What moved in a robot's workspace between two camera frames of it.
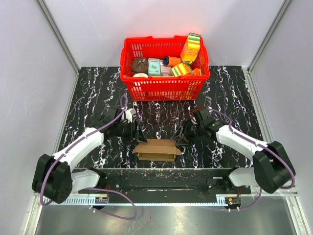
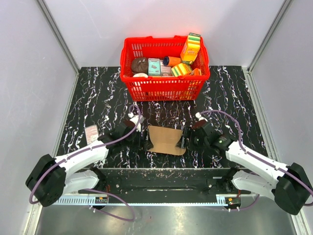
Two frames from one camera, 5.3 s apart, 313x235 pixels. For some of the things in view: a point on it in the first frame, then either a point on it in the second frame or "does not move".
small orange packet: [196, 72] does not move
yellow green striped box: [181, 69] does not move
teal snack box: [154, 66] does not move
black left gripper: [141, 137] to [146, 142]
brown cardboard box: [157, 150] to [165, 140]
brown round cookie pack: [140, 65] does not move
